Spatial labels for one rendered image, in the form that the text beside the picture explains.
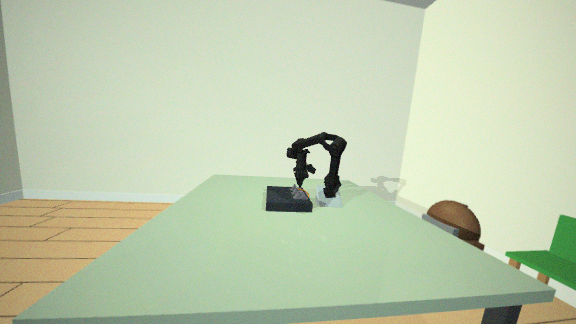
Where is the grey micro servo with orange cable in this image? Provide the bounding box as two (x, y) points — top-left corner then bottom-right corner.
(291, 187), (309, 197)

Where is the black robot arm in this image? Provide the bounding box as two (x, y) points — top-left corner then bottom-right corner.
(286, 132), (347, 198)

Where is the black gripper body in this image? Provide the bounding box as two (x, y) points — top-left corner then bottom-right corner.
(293, 160), (309, 178)

